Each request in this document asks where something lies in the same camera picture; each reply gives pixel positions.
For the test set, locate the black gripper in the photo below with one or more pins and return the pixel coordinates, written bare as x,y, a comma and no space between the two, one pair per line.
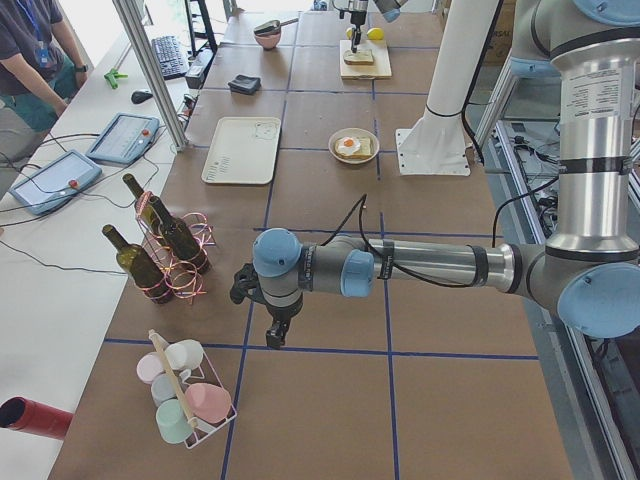
356,17
282,316

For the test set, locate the white plate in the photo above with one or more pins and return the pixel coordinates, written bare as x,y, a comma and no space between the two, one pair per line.
356,132

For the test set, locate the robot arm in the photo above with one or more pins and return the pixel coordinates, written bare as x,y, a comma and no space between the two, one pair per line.
586,273
390,9

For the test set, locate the cream serving tray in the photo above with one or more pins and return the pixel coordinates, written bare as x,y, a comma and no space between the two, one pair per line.
243,151

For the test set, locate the wooden cutting board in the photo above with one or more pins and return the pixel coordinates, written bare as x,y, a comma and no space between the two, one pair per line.
379,69

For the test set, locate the metal scoop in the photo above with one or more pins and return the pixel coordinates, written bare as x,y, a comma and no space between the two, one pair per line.
272,27

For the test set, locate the pink bowl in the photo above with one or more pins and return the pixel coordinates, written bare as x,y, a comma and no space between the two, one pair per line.
268,42

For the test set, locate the white cup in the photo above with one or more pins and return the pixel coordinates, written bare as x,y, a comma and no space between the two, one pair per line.
184,354

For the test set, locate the pink cup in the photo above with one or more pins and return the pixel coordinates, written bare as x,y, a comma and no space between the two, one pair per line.
209,402

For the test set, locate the bread slice with egg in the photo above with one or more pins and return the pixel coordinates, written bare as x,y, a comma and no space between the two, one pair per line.
353,148

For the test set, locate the folded grey cloth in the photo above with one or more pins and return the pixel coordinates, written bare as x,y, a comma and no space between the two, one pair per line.
247,85

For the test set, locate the grey cup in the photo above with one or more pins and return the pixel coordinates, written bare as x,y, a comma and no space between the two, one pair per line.
162,389

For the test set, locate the lilac cup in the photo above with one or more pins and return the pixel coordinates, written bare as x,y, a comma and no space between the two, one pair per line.
149,367

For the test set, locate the mint green cup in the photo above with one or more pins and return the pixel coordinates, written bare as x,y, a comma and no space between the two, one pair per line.
172,423

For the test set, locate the green wine bottle middle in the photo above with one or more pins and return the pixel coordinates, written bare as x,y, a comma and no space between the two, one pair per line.
178,236

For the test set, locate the green wine bottle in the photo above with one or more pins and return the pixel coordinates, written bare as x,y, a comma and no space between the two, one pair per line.
178,236
137,192
143,270

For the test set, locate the green wine bottle front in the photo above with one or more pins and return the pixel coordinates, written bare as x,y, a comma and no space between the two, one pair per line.
143,270

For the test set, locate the green wine bottle back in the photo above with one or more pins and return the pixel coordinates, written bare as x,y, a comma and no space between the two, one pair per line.
137,192

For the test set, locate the black keyboard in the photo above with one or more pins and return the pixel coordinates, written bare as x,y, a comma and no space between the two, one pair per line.
170,56

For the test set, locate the black computer mouse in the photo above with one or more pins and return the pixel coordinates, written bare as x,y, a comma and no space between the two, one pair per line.
140,96

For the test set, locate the green clamp tool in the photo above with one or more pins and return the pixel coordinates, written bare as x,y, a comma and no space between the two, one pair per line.
113,77

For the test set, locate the far teach pendant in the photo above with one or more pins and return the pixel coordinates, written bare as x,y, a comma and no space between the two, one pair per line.
124,139

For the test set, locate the teach pendant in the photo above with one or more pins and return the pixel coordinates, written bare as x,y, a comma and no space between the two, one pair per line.
56,183
124,139

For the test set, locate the near teach pendant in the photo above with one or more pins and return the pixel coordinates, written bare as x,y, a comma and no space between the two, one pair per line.
56,183

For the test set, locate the red cylinder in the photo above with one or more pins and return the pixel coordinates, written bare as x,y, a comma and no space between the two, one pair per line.
29,416

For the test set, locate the person at table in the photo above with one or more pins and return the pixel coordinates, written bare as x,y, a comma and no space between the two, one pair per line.
41,64

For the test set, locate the grey office chair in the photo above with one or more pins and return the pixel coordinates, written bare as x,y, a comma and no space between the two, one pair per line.
17,139

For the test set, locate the white wire cup rack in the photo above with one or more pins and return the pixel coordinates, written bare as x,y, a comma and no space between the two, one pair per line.
181,380

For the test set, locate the copper wire bottle rack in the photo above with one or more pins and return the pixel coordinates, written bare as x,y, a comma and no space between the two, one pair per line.
181,276

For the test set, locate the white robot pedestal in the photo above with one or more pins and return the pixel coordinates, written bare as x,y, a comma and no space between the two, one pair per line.
436,145

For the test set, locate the aluminium frame post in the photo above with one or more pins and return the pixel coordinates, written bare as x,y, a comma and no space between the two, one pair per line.
131,20

